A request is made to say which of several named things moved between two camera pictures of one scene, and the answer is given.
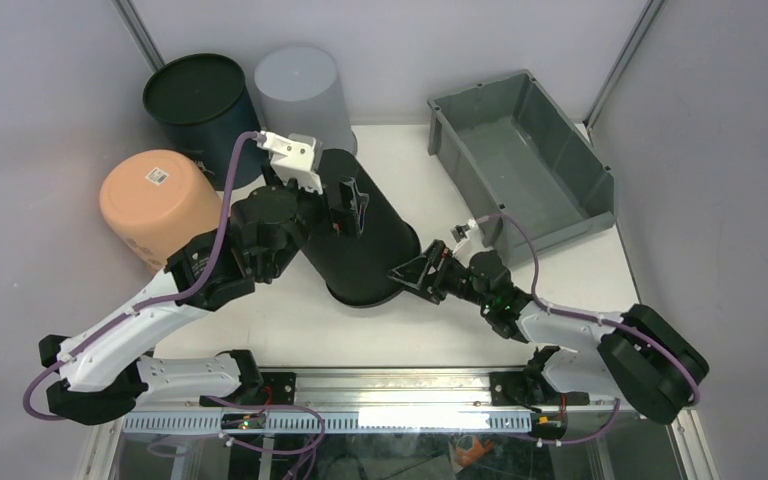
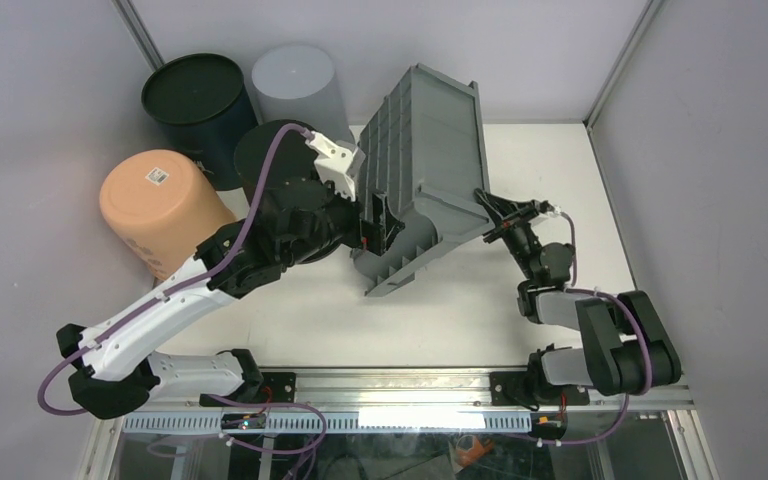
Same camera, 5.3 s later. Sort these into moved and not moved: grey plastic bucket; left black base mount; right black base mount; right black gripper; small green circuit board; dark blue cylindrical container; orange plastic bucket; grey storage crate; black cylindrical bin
Moved: right black gripper; black cylindrical bin; grey storage crate
Not moved: grey plastic bucket; right black base mount; left black base mount; orange plastic bucket; small green circuit board; dark blue cylindrical container
